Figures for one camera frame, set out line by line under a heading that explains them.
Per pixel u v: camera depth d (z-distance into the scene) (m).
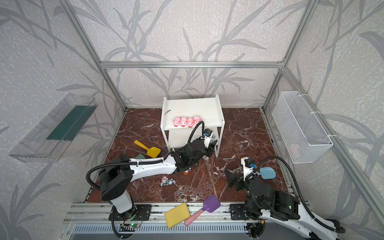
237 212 0.74
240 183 0.60
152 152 0.96
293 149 0.74
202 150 0.61
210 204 0.76
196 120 0.68
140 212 0.73
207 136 0.67
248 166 0.57
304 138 0.61
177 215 0.72
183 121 0.67
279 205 0.50
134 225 0.70
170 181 0.82
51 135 0.65
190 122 0.67
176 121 0.67
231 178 0.60
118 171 0.51
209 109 0.75
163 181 0.82
